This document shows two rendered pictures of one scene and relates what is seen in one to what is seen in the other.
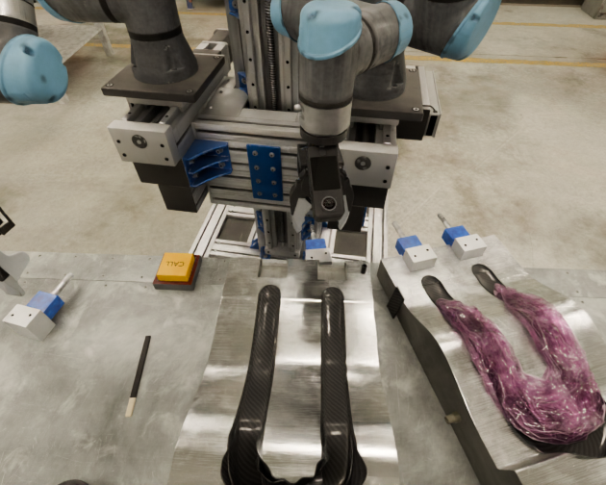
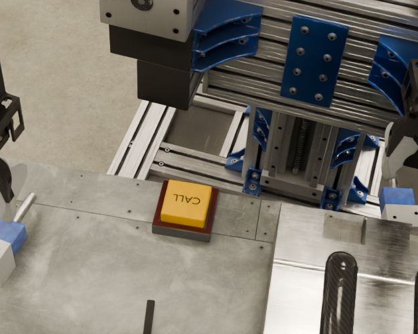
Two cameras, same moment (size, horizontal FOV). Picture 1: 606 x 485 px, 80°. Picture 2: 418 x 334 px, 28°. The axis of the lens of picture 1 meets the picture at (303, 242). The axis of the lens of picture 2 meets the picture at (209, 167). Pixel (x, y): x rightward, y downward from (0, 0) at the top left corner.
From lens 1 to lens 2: 44 cm
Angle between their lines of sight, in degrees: 3
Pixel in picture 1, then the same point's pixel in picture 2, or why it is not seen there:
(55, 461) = not seen: outside the picture
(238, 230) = (201, 130)
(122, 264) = (97, 187)
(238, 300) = (296, 268)
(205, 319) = (230, 288)
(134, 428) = not seen: outside the picture
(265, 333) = (335, 318)
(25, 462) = not seen: outside the picture
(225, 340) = (282, 319)
